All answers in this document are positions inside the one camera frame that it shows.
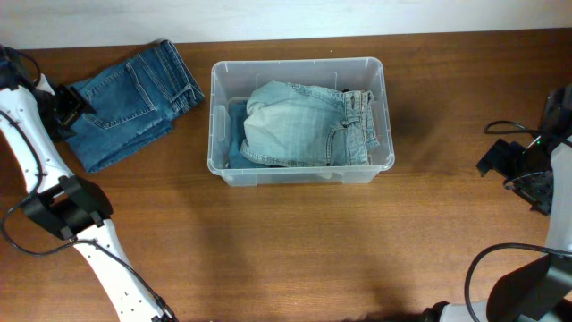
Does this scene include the light blue jeans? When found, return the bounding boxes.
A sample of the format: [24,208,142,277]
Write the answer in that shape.
[240,80,379,167]

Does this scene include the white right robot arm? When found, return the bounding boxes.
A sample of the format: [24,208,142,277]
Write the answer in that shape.
[419,86,571,322]

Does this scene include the clear plastic storage bin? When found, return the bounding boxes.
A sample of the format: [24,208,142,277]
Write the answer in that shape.
[206,57,395,187]

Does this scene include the medium blue jeans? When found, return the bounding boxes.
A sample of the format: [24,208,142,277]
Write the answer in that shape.
[229,100,266,169]

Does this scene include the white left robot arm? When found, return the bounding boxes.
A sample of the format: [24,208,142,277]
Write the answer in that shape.
[1,47,176,321]

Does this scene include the dark blue jeans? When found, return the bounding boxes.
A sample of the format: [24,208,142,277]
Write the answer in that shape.
[66,40,205,173]

